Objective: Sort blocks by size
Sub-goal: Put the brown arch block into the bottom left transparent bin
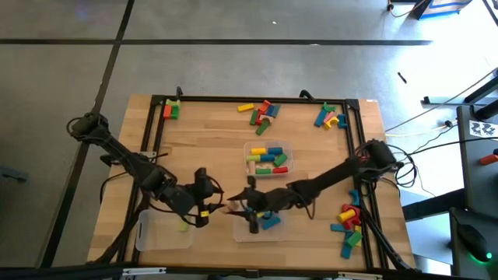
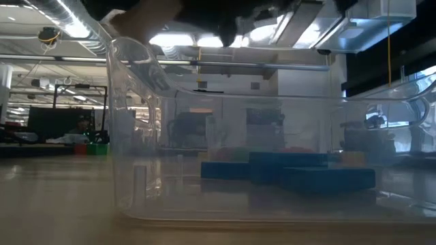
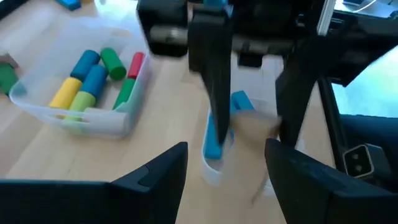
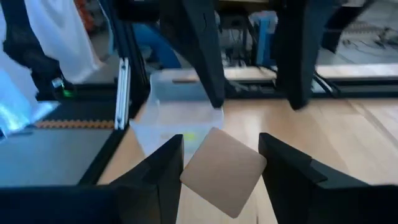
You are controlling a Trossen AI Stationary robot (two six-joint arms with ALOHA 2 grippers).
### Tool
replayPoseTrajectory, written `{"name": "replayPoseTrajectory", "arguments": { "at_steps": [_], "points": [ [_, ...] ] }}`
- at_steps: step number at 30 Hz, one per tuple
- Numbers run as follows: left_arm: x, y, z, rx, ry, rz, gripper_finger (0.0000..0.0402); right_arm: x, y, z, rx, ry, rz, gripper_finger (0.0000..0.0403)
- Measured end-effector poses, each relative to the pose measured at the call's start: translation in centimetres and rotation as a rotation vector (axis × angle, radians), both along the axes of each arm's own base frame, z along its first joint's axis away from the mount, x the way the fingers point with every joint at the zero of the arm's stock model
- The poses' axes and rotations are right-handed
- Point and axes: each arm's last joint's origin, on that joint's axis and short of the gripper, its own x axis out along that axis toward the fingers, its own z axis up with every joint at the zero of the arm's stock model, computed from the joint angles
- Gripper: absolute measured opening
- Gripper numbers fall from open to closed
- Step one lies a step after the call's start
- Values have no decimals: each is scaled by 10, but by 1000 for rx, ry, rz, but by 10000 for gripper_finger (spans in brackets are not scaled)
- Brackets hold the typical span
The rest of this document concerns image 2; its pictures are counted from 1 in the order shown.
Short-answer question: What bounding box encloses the ceiling cable reel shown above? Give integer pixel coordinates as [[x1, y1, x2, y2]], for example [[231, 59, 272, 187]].
[[37, 26, 63, 46]]

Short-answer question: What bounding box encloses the black frame rig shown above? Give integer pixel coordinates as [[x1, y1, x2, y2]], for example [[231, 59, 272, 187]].
[[52, 84, 108, 144]]

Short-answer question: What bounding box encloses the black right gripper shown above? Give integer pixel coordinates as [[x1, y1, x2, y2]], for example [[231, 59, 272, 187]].
[[176, 0, 300, 48]]

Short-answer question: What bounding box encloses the yellow wooden arch block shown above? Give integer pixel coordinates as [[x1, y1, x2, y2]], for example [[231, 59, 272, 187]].
[[340, 150, 366, 167]]

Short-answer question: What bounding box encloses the pink rectangular wooden block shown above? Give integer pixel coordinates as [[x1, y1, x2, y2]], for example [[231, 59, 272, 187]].
[[108, 0, 184, 44]]

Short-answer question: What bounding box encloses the wide silver ceiling duct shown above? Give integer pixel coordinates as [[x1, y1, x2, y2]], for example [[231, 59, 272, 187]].
[[20, 0, 115, 57]]

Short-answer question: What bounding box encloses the clear plastic bin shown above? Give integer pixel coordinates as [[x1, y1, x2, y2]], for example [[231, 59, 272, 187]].
[[105, 35, 436, 228], [203, 114, 328, 165]]

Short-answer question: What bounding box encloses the ceiling light panel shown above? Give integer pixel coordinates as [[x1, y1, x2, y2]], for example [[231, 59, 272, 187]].
[[149, 32, 245, 48]]

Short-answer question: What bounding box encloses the light green wooden cylinder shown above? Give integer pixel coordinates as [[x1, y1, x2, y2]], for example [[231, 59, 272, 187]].
[[232, 146, 250, 163]]

